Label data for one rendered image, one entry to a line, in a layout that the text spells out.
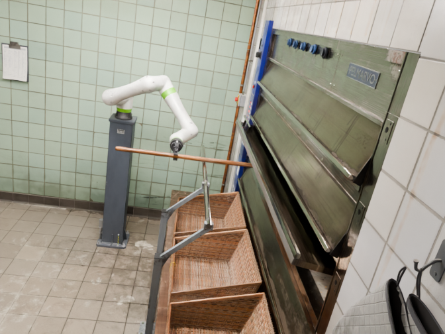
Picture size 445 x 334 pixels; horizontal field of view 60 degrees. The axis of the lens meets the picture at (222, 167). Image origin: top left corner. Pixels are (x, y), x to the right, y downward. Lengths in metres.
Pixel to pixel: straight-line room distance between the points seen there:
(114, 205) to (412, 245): 2.90
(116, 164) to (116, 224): 0.59
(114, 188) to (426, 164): 2.86
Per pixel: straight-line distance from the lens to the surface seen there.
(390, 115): 1.18
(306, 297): 1.60
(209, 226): 1.90
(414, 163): 1.04
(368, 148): 1.26
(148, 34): 3.76
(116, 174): 3.44
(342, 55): 1.62
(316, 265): 1.35
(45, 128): 4.14
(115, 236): 3.73
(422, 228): 0.99
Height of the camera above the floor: 2.09
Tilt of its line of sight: 21 degrees down
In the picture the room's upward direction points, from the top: 10 degrees clockwise
